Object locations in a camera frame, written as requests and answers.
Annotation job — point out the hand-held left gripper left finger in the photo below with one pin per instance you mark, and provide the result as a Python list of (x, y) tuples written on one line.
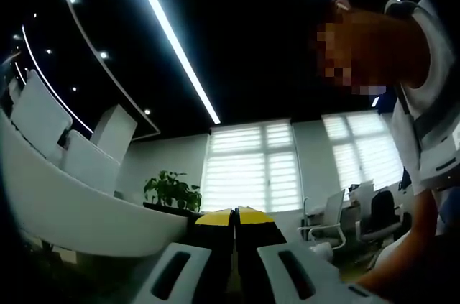
[(196, 264)]

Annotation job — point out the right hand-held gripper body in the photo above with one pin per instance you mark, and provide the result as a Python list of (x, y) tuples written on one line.
[(323, 251)]

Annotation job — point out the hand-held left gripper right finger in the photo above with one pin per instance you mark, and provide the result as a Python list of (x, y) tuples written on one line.
[(273, 264)]

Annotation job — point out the white desk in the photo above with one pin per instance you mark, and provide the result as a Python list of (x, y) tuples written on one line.
[(72, 210)]

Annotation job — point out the white mesh office chair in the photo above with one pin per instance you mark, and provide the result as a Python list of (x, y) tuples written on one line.
[(332, 210)]

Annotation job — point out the white paper box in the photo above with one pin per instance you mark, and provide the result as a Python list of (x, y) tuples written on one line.
[(363, 192)]

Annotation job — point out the black office chair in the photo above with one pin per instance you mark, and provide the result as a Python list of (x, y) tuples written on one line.
[(381, 207)]

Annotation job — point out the green potted plant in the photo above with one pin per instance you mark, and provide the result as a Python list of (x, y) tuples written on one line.
[(172, 190)]

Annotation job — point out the window with white blinds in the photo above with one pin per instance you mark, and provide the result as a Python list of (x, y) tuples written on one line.
[(251, 167), (363, 149)]

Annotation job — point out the dark blue cloth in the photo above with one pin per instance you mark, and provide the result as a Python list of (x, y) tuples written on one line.
[(405, 180)]

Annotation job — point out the person's white shirt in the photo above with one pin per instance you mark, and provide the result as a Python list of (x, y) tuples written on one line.
[(406, 146)]

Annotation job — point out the person's blue trousers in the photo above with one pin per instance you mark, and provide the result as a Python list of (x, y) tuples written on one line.
[(451, 210)]

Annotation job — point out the white chest-worn device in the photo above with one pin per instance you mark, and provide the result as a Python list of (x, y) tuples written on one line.
[(438, 174)]

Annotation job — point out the white plastic storage box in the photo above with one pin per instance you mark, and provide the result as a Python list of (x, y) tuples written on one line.
[(39, 117), (91, 164)]

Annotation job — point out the white square pillar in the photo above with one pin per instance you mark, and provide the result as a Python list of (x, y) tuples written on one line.
[(113, 131)]

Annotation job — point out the long ceiling light strip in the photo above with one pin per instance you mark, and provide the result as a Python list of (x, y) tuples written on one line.
[(179, 45)]

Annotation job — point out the round ceiling spotlights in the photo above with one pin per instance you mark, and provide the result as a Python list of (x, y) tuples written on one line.
[(103, 55)]

